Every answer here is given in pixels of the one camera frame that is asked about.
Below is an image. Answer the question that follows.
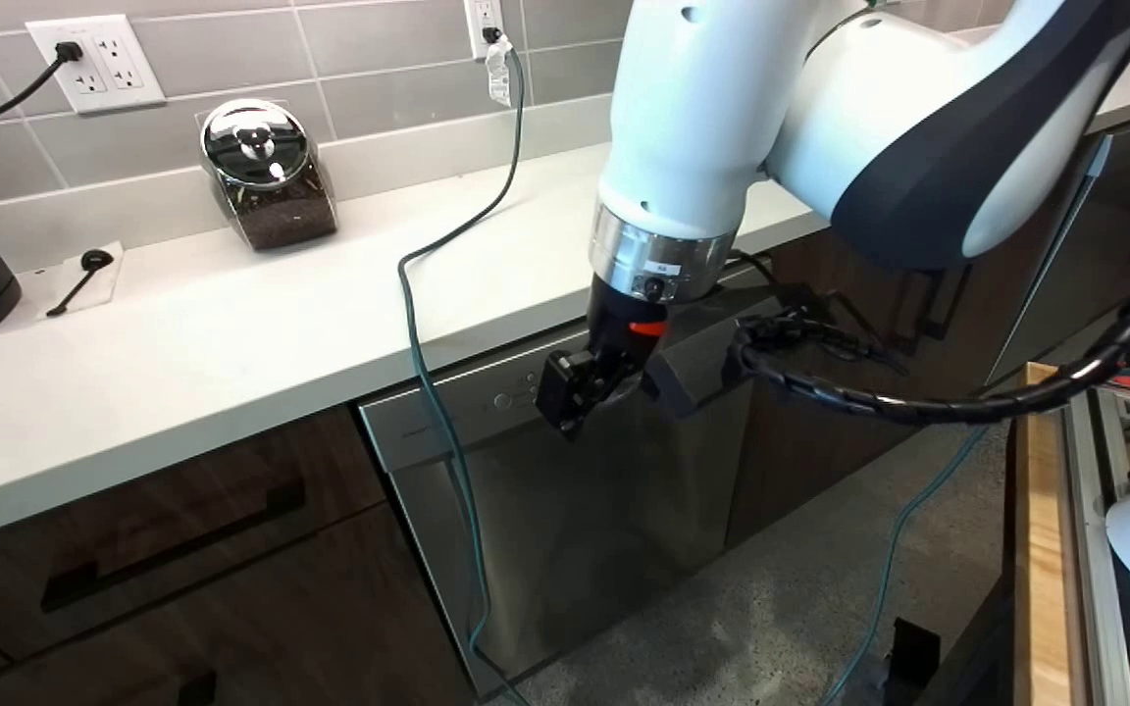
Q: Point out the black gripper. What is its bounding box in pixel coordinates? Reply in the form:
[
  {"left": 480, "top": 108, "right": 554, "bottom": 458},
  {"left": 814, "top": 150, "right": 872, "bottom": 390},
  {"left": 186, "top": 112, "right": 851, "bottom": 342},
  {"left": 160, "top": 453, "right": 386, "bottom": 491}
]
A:
[{"left": 533, "top": 274, "right": 674, "bottom": 438}]

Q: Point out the stainless steel dishwasher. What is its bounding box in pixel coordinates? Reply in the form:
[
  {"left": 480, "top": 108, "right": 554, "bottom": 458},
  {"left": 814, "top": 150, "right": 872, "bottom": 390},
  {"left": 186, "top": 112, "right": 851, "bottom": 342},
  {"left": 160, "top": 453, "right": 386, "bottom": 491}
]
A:
[{"left": 356, "top": 278, "right": 777, "bottom": 697}]

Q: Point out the white plug adapter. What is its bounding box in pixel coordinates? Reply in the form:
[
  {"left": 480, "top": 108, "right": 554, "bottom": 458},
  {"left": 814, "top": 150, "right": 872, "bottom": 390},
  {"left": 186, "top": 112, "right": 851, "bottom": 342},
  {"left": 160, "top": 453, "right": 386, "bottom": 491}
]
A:
[{"left": 483, "top": 29, "right": 521, "bottom": 112}]

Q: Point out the dark wood drawer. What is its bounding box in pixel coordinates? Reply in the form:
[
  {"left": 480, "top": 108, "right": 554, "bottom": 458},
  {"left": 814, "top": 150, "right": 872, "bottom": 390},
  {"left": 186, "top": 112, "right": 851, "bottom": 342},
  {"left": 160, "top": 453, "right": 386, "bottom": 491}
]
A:
[
  {"left": 0, "top": 406, "right": 392, "bottom": 669},
  {"left": 0, "top": 503, "right": 480, "bottom": 706}
]

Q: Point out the glass jar silver lid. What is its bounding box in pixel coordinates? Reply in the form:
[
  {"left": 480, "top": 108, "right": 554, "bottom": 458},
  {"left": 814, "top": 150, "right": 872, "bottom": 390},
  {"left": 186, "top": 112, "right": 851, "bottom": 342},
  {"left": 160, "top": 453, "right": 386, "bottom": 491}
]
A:
[{"left": 191, "top": 93, "right": 341, "bottom": 257}]

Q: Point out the white napkin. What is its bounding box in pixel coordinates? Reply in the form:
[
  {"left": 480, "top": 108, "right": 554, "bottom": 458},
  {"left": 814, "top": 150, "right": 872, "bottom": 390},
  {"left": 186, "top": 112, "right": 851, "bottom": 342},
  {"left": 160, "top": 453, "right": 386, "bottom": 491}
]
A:
[{"left": 19, "top": 241, "right": 130, "bottom": 325}]

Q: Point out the wooden cart edge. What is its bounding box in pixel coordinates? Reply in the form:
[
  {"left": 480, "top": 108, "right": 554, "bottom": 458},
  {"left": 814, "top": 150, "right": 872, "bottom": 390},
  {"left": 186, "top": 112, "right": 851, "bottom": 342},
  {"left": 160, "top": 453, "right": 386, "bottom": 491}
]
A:
[{"left": 1008, "top": 360, "right": 1096, "bottom": 706}]

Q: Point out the black spoon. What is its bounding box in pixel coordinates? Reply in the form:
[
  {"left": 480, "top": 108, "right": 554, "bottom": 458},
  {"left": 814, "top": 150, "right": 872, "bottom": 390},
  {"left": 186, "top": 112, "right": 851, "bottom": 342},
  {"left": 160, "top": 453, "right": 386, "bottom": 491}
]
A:
[{"left": 42, "top": 248, "right": 119, "bottom": 323}]

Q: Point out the grey metal appliance front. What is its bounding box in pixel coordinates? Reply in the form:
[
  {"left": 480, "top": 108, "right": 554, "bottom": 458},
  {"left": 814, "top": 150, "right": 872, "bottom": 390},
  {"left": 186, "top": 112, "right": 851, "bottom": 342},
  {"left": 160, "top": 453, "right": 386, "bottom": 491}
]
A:
[{"left": 992, "top": 112, "right": 1130, "bottom": 386}]

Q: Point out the dark grey wrist camera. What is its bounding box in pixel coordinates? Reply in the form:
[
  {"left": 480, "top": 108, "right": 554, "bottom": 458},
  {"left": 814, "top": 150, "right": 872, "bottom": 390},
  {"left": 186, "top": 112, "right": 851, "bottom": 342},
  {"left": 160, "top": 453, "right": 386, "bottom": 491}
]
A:
[{"left": 649, "top": 310, "right": 756, "bottom": 425}]

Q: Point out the teal cable at outlet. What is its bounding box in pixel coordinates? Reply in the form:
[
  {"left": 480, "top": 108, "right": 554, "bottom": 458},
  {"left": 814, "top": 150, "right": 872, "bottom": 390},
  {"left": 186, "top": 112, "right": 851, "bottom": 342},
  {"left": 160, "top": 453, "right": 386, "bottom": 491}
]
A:
[{"left": 392, "top": 45, "right": 531, "bottom": 706}]

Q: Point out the teal cable at cart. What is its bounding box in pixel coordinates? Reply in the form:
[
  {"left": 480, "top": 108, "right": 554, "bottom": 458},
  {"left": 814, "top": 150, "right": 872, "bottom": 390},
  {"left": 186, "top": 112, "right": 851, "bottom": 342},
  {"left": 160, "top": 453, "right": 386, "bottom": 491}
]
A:
[{"left": 822, "top": 425, "right": 1004, "bottom": 706}]

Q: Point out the narrow white wall outlet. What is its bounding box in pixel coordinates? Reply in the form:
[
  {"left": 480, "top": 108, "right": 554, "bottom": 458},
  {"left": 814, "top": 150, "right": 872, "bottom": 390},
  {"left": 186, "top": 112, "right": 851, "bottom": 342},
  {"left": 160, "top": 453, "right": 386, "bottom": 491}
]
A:
[{"left": 458, "top": 0, "right": 516, "bottom": 62}]

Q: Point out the black floor bracket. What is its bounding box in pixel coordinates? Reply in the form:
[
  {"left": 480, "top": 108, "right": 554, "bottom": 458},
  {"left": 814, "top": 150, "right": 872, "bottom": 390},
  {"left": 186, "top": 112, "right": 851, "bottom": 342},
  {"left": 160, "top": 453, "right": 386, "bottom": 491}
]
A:
[{"left": 885, "top": 616, "right": 947, "bottom": 697}]

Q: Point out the aluminium frame rail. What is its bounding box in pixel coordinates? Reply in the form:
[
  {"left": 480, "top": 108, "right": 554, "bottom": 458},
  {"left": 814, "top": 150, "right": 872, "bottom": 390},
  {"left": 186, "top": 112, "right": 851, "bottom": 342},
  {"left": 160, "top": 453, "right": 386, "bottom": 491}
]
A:
[{"left": 1068, "top": 386, "right": 1130, "bottom": 706}]

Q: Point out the wide white wall outlet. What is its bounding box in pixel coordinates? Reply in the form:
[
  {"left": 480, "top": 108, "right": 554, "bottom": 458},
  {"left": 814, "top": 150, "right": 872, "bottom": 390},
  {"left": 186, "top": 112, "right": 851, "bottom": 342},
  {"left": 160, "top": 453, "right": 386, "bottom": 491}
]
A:
[{"left": 23, "top": 12, "right": 168, "bottom": 119}]

